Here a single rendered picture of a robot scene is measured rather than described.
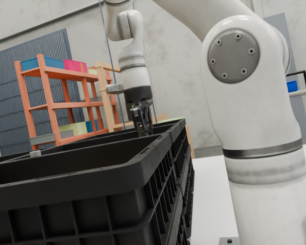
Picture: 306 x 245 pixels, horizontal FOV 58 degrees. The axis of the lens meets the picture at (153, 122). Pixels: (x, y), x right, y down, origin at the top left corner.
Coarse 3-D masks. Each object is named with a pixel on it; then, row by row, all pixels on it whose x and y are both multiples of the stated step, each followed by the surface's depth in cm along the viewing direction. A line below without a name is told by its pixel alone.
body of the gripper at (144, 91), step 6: (126, 90) 71; (132, 90) 70; (138, 90) 70; (144, 90) 71; (150, 90) 72; (126, 96) 72; (132, 96) 70; (138, 96) 70; (144, 96) 70; (150, 96) 72; (126, 102) 72; (132, 102) 72; (138, 102) 70; (144, 102) 74; (144, 114) 72
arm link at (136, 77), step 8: (120, 72) 73; (128, 72) 70; (136, 72) 70; (144, 72) 71; (128, 80) 70; (136, 80) 70; (144, 80) 71; (112, 88) 70; (120, 88) 72; (128, 88) 71
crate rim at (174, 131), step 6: (162, 126) 83; (168, 126) 83; (174, 126) 69; (180, 126) 81; (132, 132) 85; (168, 132) 55; (174, 132) 62; (180, 132) 77; (102, 138) 86; (108, 138) 86; (174, 138) 59; (66, 144) 89; (72, 144) 88; (48, 150) 80; (24, 156) 70; (0, 162) 63
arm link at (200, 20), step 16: (160, 0) 39; (176, 0) 38; (192, 0) 37; (208, 0) 37; (224, 0) 37; (176, 16) 40; (192, 16) 39; (208, 16) 38; (224, 16) 37; (256, 16) 36; (288, 48) 33; (288, 64) 33
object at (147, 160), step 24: (120, 144) 54; (168, 144) 48; (96, 168) 27; (120, 168) 25; (144, 168) 27; (0, 192) 27; (24, 192) 27; (48, 192) 26; (72, 192) 26; (96, 192) 25; (120, 192) 25
